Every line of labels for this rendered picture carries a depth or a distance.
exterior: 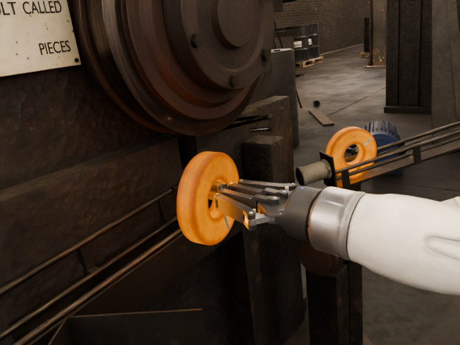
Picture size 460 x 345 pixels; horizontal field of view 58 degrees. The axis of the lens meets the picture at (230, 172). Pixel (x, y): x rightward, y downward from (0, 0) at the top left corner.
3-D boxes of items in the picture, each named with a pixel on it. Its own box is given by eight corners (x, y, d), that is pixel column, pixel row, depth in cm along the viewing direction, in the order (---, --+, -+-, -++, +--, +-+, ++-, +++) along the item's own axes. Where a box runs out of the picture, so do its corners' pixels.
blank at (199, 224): (163, 189, 61) (182, 192, 59) (211, 133, 71) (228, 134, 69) (192, 261, 69) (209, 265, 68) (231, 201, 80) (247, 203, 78)
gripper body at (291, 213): (305, 254, 55) (248, 236, 61) (333, 228, 61) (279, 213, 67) (304, 204, 52) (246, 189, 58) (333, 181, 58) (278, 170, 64)
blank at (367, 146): (343, 186, 127) (348, 189, 124) (315, 151, 121) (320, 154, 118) (379, 152, 127) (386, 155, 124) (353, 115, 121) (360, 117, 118)
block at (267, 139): (246, 218, 122) (238, 140, 114) (262, 208, 127) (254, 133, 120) (277, 226, 115) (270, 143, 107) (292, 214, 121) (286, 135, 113)
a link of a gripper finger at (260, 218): (292, 220, 59) (273, 237, 55) (261, 213, 62) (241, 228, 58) (291, 205, 58) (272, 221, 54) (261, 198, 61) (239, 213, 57)
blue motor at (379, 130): (355, 181, 288) (354, 133, 277) (359, 156, 339) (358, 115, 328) (403, 181, 278) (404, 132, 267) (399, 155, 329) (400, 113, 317)
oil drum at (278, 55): (226, 152, 395) (214, 56, 366) (261, 136, 437) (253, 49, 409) (278, 158, 358) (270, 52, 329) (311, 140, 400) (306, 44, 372)
